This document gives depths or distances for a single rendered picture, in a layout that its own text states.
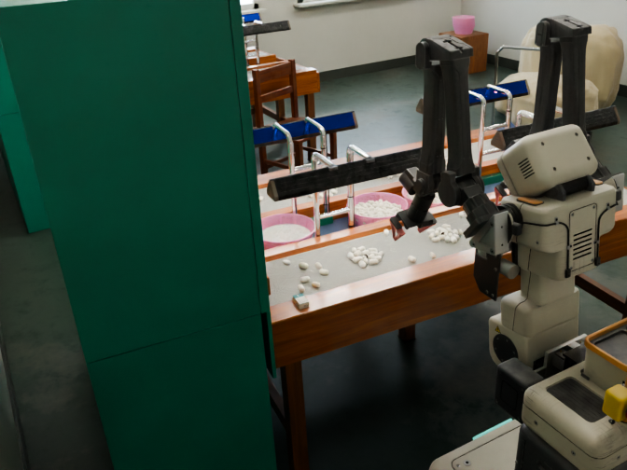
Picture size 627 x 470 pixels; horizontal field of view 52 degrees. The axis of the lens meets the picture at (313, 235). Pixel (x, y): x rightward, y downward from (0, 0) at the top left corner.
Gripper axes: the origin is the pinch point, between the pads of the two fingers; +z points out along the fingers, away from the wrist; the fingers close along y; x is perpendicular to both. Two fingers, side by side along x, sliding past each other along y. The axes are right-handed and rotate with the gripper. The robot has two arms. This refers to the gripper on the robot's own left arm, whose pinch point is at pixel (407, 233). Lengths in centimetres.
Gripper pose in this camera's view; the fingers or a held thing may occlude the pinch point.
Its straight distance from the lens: 208.6
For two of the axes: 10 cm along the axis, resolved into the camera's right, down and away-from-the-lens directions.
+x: 4.5, 7.4, -5.0
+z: -1.8, 6.2, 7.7
